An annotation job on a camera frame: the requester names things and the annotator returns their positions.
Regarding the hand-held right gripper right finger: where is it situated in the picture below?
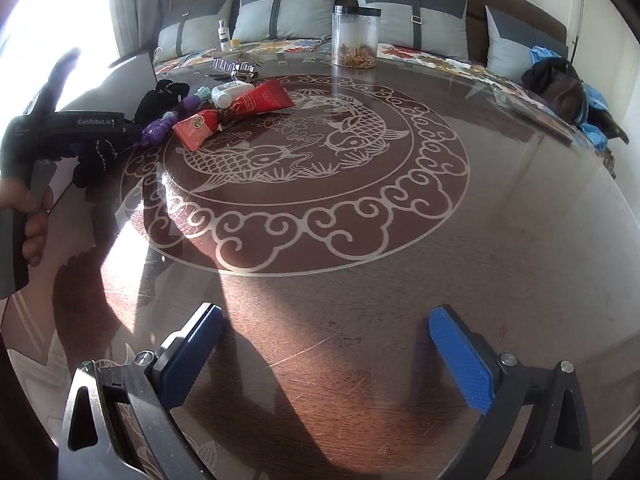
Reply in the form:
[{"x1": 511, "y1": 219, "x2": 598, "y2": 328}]
[{"x1": 428, "y1": 304, "x2": 593, "y2": 480}]

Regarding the red pouch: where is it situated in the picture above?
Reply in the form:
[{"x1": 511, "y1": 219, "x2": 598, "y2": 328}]
[{"x1": 172, "y1": 108, "x2": 221, "y2": 152}]

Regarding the blue garment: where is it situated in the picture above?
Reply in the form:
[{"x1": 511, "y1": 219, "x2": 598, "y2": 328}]
[{"x1": 530, "y1": 45, "x2": 613, "y2": 151}]

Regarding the grey two-tone pillow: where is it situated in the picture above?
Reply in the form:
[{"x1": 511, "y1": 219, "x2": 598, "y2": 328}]
[
  {"x1": 485, "y1": 5, "x2": 571, "y2": 86},
  {"x1": 157, "y1": 0, "x2": 241, "y2": 61},
  {"x1": 352, "y1": 0, "x2": 471, "y2": 58},
  {"x1": 232, "y1": 0, "x2": 346, "y2": 43}
]

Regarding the clear jar with black lid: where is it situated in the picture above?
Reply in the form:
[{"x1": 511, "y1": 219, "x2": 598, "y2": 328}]
[{"x1": 332, "y1": 5, "x2": 382, "y2": 69}]

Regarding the black bag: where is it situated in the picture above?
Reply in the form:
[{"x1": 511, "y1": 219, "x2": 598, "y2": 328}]
[{"x1": 521, "y1": 57, "x2": 588, "y2": 123}]

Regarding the floral blanket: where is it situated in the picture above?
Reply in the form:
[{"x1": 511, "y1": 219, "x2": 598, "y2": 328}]
[{"x1": 152, "y1": 35, "x2": 618, "y2": 171}]

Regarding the brown patterned wooden desktop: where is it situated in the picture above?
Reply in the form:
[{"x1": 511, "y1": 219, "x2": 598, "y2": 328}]
[{"x1": 0, "y1": 50, "x2": 640, "y2": 480}]

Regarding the white plastic bottle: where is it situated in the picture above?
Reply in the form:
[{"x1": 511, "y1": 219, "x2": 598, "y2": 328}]
[{"x1": 211, "y1": 80, "x2": 251, "y2": 109}]

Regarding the person's left hand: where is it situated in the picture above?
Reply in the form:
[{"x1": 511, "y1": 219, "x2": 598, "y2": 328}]
[{"x1": 0, "y1": 177, "x2": 54, "y2": 262}]

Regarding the black sock bundle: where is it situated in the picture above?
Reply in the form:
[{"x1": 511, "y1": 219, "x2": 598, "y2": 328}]
[
  {"x1": 71, "y1": 132, "x2": 125, "y2": 188},
  {"x1": 134, "y1": 79, "x2": 191, "y2": 126}
]

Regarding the grey curtain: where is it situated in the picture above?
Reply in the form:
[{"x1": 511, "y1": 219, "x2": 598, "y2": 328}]
[{"x1": 107, "y1": 0, "x2": 173, "y2": 61}]

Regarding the purple and teal octopus toy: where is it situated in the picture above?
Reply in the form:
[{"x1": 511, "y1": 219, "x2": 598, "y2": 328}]
[{"x1": 141, "y1": 85, "x2": 210, "y2": 148}]

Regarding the white cardboard box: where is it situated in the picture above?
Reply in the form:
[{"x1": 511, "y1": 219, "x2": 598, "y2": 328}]
[{"x1": 30, "y1": 50, "x2": 158, "y2": 211}]

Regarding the grey wrapper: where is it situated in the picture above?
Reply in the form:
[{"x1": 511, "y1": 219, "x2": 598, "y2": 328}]
[{"x1": 207, "y1": 55, "x2": 263, "y2": 82}]

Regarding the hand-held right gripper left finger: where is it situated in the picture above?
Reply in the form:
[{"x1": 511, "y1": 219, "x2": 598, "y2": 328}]
[{"x1": 57, "y1": 302, "x2": 224, "y2": 480}]

